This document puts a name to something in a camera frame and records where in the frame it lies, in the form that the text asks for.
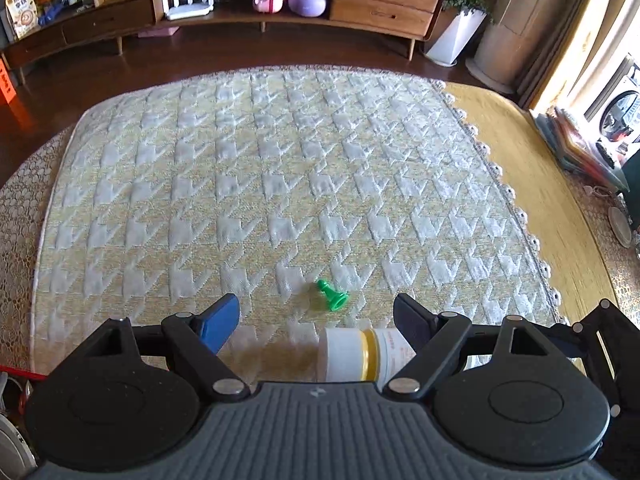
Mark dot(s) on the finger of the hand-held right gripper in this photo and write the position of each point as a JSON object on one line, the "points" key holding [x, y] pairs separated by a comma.
{"points": [[600, 330]]}

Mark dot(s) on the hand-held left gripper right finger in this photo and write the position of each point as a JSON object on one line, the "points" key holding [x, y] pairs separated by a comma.
{"points": [[407, 317]]}

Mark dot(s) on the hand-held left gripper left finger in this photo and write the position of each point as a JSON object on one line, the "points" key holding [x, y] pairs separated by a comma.
{"points": [[220, 325]]}

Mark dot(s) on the white and yellow bottle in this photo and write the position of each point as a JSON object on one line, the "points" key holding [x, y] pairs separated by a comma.
{"points": [[365, 355]]}

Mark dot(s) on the green chess pawn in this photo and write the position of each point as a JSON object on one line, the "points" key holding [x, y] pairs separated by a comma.
{"points": [[330, 297]]}

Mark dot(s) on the white plate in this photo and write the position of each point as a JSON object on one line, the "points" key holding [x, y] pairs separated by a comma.
{"points": [[620, 225]]}

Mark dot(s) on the quilted houndstooth mat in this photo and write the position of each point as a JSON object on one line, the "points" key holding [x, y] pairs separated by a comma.
{"points": [[250, 185]]}

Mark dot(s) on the yellow tablecloth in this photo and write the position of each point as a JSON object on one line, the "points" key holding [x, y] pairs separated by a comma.
{"points": [[540, 185]]}

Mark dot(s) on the dark green chair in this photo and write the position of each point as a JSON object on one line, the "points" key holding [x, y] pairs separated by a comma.
{"points": [[632, 170]]}

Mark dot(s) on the stack of magazines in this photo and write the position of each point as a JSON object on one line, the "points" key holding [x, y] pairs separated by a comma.
{"points": [[580, 145]]}

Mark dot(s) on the lace patterned tablecloth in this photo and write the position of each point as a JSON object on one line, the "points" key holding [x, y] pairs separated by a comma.
{"points": [[20, 260]]}

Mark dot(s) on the white washing machine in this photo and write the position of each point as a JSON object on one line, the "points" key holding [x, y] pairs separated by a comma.
{"points": [[617, 105]]}

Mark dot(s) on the white planter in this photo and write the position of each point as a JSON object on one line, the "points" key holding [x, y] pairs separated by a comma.
{"points": [[457, 37]]}

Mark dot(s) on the beige curtain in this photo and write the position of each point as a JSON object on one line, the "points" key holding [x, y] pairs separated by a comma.
{"points": [[580, 35]]}

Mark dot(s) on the long wooden tv cabinet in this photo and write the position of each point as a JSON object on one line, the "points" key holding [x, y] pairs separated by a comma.
{"points": [[380, 7]]}

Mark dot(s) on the beige column air conditioner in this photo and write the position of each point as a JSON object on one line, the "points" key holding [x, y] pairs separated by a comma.
{"points": [[525, 25]]}

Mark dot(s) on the orange gift box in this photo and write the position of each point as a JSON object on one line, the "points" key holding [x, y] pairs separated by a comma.
{"points": [[5, 80]]}

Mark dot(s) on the blue toy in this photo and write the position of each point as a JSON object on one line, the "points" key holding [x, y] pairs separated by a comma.
{"points": [[50, 12]]}

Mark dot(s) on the cereal box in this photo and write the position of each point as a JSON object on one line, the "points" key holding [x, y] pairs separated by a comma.
{"points": [[22, 12]]}

